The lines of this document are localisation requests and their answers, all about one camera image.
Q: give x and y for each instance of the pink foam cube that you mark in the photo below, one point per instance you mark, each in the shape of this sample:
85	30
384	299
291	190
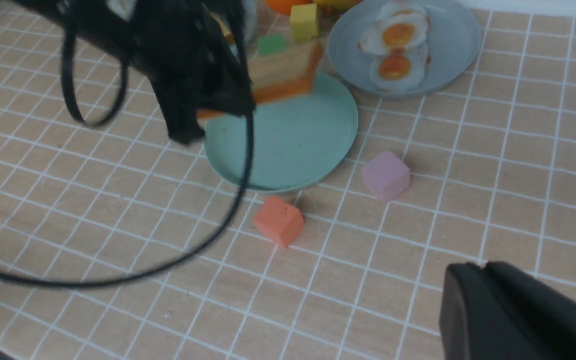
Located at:
386	176

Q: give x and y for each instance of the fried egg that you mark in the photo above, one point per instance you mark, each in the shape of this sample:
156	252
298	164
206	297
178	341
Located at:
394	35
400	72
400	7

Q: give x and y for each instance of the green foam cube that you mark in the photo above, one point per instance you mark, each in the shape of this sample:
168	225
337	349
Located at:
272	44

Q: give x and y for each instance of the toast slice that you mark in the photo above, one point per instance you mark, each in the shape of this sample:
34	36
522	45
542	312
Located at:
271	78

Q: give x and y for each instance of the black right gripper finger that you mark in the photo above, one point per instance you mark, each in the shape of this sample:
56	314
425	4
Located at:
499	312

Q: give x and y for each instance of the checkered tan tablecloth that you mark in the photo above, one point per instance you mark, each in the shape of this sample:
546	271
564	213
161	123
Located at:
492	162

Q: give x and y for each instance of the orange foam cube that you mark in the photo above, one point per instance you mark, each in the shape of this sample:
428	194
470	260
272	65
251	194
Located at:
279	221

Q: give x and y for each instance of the yellow foam cube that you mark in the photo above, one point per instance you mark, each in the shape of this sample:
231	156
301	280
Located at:
304	22

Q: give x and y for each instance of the grey blue plate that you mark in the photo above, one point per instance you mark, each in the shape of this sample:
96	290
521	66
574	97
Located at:
454	40

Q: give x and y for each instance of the orange fruit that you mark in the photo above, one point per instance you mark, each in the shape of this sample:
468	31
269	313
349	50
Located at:
284	7

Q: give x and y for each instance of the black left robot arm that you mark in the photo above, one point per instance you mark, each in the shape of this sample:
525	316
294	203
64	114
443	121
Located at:
191	51

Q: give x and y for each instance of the teal green plate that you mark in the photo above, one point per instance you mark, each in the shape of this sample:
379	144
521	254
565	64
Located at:
297	142

